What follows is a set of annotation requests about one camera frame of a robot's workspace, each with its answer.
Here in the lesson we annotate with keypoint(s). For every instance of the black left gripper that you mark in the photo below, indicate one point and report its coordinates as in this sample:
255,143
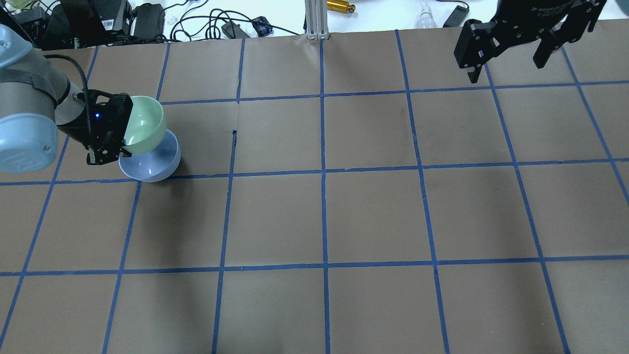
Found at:
109,129

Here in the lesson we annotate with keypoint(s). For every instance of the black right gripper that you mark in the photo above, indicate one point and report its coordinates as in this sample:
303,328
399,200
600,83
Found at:
533,14

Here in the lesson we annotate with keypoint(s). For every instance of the green bowl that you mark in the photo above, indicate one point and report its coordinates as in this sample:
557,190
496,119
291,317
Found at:
146,126

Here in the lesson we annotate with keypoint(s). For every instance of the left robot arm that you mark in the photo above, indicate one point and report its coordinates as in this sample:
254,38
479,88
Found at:
38,101

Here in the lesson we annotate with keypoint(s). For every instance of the blue bowl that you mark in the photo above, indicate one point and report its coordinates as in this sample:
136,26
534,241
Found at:
155,165

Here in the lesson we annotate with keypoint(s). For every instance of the black power adapter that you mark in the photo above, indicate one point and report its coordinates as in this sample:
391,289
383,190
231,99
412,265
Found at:
457,17

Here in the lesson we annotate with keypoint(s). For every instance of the white light bulb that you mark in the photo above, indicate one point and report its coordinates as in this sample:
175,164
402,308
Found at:
425,19

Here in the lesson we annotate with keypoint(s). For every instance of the black laptop equipment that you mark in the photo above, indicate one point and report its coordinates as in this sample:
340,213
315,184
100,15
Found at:
86,23

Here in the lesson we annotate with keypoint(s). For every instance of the metallic cylinder tool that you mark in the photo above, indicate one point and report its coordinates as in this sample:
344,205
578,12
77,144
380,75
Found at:
340,6

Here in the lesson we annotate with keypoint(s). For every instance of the aluminium frame post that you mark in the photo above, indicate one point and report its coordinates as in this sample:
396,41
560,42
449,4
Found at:
316,20

